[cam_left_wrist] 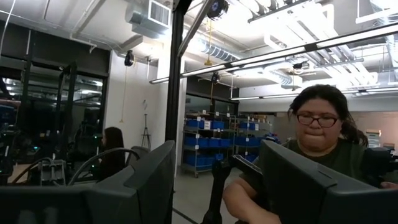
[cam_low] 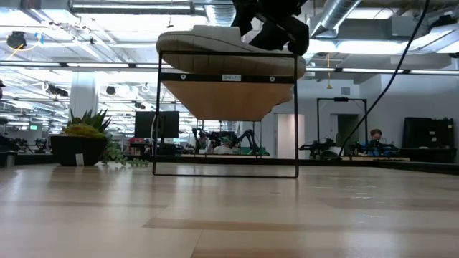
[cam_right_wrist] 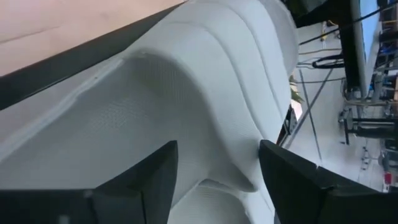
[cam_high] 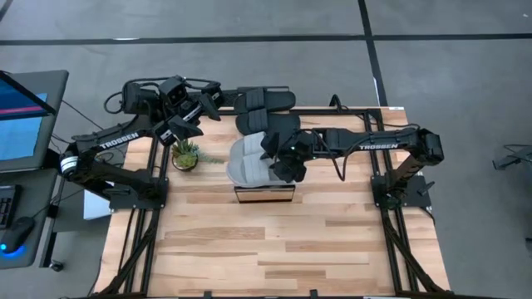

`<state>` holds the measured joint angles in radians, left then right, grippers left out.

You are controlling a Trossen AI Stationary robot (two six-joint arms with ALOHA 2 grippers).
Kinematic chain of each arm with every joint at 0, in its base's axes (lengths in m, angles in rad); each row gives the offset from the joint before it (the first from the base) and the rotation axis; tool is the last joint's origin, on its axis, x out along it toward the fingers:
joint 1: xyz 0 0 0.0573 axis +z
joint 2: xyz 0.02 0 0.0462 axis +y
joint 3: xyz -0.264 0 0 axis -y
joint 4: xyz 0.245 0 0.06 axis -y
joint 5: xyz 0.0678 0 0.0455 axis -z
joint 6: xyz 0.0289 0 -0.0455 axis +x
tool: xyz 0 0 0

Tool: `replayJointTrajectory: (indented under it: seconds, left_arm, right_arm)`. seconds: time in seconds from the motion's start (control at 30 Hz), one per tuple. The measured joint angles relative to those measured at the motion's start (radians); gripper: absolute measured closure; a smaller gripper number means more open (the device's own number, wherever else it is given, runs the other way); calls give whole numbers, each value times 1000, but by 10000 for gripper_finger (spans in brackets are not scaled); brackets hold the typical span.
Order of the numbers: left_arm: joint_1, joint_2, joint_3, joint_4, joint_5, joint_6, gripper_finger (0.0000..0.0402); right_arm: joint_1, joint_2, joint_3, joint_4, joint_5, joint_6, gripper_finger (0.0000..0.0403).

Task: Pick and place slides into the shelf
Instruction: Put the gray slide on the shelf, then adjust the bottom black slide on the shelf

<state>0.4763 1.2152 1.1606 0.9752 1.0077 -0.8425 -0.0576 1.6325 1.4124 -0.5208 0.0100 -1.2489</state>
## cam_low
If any black frame wooden shelf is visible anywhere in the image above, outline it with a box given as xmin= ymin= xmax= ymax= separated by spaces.
xmin=152 ymin=49 xmax=301 ymax=179

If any black background cabinet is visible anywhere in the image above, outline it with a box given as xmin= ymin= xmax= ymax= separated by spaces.
xmin=401 ymin=117 xmax=458 ymax=164

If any trailing green vine plant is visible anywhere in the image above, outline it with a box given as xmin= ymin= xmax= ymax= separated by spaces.
xmin=101 ymin=133 xmax=150 ymax=168

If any black computer monitor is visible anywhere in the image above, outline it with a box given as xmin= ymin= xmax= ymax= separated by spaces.
xmin=135 ymin=110 xmax=180 ymax=139

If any yellow hanging cord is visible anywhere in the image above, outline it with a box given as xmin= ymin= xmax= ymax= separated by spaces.
xmin=325 ymin=53 xmax=333 ymax=90

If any person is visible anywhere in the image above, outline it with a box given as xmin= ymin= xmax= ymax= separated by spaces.
xmin=361 ymin=128 xmax=399 ymax=158
xmin=213 ymin=135 xmax=235 ymax=156

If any black metal background frame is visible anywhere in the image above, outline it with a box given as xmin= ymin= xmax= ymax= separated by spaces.
xmin=316 ymin=97 xmax=369 ymax=158

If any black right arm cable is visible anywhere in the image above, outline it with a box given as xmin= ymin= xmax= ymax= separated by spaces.
xmin=338 ymin=0 xmax=430 ymax=158

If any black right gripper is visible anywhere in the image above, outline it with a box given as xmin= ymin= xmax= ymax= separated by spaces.
xmin=230 ymin=0 xmax=311 ymax=57

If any long wooden background table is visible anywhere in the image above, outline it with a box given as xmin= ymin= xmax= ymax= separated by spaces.
xmin=179 ymin=153 xmax=410 ymax=166

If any white round pillar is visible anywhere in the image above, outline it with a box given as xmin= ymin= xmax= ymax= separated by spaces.
xmin=69 ymin=71 xmax=99 ymax=119

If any potted succulent in black pot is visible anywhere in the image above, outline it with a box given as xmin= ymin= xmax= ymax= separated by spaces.
xmin=49 ymin=109 xmax=113 ymax=167

